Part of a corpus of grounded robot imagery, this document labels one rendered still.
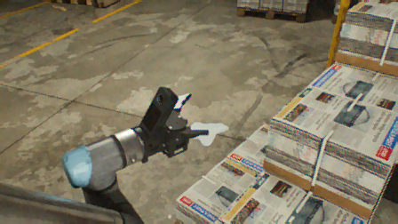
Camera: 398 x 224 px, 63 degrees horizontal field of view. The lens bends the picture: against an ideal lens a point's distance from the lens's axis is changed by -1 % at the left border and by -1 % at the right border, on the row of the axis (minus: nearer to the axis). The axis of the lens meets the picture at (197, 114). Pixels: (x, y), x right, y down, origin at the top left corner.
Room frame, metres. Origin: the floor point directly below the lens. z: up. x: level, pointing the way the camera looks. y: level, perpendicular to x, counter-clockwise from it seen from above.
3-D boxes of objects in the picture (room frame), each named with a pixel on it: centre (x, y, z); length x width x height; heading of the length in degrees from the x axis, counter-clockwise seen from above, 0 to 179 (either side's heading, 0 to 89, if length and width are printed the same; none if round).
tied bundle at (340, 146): (0.89, -0.47, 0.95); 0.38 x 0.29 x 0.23; 51
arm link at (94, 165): (0.50, 0.21, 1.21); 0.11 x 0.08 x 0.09; 127
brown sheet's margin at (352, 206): (0.89, -0.47, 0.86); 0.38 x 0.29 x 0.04; 51
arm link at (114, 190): (0.49, 0.20, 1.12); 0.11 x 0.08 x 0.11; 37
